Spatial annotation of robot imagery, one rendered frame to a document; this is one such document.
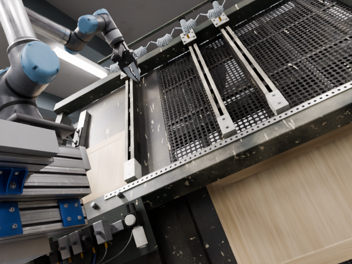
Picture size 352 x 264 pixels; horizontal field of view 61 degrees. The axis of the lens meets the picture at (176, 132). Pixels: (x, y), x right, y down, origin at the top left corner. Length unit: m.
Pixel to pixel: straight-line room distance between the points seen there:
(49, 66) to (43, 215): 0.44
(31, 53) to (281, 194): 1.18
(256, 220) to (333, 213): 0.33
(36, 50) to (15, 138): 0.34
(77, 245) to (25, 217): 0.55
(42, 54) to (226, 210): 1.05
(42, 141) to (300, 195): 1.13
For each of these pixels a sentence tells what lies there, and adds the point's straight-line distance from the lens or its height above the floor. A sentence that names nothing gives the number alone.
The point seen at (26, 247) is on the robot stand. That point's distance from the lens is 1.01.
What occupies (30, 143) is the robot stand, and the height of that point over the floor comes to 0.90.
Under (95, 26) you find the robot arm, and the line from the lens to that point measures 1.40.
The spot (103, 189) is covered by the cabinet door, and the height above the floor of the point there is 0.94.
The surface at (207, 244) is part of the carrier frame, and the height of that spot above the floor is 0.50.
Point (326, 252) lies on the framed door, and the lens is 1.53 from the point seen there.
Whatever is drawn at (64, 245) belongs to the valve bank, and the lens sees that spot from 1.47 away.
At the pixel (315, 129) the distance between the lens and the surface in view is 1.35.
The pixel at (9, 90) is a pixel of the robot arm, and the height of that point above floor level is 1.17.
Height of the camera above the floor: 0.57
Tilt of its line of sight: 19 degrees up
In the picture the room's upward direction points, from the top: 22 degrees counter-clockwise
